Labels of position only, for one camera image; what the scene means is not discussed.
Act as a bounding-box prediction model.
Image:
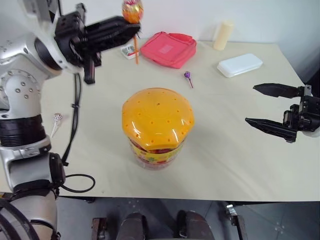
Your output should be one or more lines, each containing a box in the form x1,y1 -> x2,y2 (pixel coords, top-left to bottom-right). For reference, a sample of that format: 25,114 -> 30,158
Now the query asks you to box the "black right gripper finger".
252,82 -> 302,99
244,117 -> 298,144

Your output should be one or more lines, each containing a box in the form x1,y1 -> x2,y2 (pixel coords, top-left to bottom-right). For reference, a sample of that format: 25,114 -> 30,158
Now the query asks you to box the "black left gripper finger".
86,16 -> 141,37
87,31 -> 140,52

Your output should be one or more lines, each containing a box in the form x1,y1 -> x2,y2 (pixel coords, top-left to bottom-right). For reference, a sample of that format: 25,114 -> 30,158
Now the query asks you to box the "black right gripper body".
283,84 -> 320,133

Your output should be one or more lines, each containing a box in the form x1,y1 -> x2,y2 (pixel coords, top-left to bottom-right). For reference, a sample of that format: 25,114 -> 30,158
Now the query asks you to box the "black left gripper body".
53,3 -> 102,85

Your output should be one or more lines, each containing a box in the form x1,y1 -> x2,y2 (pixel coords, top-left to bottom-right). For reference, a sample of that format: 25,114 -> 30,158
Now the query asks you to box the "orange lollipop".
121,0 -> 144,65

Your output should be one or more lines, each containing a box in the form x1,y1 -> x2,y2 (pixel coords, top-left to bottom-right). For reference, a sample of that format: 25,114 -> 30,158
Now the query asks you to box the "orange perforated jar lid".
121,87 -> 194,151

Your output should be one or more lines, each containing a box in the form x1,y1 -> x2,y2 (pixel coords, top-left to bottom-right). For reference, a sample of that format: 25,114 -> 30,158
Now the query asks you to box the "clear plastic lollipop jar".
128,136 -> 185,171

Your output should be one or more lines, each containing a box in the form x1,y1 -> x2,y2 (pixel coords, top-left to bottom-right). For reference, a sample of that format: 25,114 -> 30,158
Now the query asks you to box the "small white tray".
120,44 -> 139,60

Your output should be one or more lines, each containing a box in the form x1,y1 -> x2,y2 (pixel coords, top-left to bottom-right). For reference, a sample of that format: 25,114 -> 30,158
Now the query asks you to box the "white rectangular plastic box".
216,53 -> 264,79

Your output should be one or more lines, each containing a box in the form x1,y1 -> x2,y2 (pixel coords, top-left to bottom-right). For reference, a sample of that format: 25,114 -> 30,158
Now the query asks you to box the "pink fabric pouch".
139,31 -> 198,70

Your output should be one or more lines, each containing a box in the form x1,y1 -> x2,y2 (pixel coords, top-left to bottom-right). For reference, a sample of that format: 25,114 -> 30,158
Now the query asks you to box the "cream plastic cylinder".
212,20 -> 235,51

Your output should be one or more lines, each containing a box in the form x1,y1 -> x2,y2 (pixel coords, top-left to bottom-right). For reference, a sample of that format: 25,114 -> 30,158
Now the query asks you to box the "white wrapped lollipop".
50,112 -> 64,139

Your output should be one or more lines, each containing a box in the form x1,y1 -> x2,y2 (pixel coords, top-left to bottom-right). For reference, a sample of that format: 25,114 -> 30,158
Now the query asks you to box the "purple wrapped lollipop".
183,71 -> 195,89

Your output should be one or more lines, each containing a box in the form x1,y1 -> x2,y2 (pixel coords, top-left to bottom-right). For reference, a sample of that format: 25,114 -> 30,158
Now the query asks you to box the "dark rounded shape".
116,211 -> 149,240
175,210 -> 216,240

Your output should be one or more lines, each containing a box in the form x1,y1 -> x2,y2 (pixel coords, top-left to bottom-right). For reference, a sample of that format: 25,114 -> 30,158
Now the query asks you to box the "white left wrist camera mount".
23,0 -> 61,24

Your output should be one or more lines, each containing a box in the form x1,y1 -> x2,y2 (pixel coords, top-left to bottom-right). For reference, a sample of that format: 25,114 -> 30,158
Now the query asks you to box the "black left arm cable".
58,71 -> 97,194

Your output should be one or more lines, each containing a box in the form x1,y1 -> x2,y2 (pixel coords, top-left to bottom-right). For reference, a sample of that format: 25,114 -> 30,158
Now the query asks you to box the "rusty metal table bracket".
225,203 -> 249,240
90,216 -> 108,240

